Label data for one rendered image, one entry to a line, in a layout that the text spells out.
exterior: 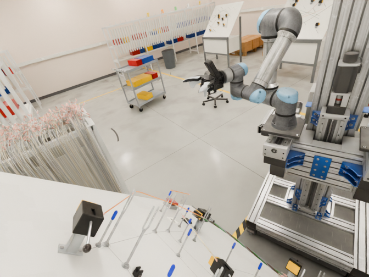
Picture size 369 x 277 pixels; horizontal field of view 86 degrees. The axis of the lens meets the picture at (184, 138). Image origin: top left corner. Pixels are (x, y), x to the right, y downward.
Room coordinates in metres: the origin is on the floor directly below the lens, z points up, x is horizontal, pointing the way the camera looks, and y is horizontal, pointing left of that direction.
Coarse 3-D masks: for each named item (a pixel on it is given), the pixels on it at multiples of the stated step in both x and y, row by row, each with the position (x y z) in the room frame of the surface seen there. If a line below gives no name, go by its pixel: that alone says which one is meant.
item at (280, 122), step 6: (276, 114) 1.03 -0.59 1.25; (294, 114) 0.98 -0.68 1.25; (276, 120) 1.01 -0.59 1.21; (282, 120) 0.98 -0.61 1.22; (288, 120) 0.97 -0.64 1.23; (294, 120) 0.97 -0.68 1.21; (276, 126) 1.00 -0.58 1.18; (282, 126) 0.97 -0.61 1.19; (288, 126) 0.96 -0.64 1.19; (294, 126) 0.96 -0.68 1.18
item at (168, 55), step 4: (164, 52) 7.55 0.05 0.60; (168, 52) 7.52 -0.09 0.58; (172, 52) 7.61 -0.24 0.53; (164, 56) 7.59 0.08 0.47; (168, 56) 7.53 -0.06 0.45; (172, 56) 7.59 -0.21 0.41; (164, 60) 7.65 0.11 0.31; (168, 60) 7.55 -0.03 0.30; (172, 60) 7.58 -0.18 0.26; (168, 64) 7.56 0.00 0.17; (172, 64) 7.57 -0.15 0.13; (168, 68) 7.59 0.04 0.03
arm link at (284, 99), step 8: (280, 88) 1.07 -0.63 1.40; (288, 88) 1.06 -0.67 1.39; (272, 96) 1.07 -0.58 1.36; (280, 96) 1.01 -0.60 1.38; (288, 96) 0.99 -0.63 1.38; (296, 96) 0.98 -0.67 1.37; (272, 104) 1.06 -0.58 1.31; (280, 104) 1.01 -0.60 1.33; (288, 104) 0.98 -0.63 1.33; (296, 104) 0.98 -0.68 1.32; (280, 112) 1.00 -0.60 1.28; (288, 112) 0.97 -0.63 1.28
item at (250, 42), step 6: (246, 36) 8.09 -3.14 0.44; (252, 36) 7.85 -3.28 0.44; (258, 36) 7.62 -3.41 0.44; (246, 42) 7.13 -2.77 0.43; (252, 42) 7.30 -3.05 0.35; (258, 42) 7.46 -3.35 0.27; (246, 48) 7.13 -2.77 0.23; (252, 48) 7.29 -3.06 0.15; (234, 54) 7.51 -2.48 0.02; (246, 54) 7.12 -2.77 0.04
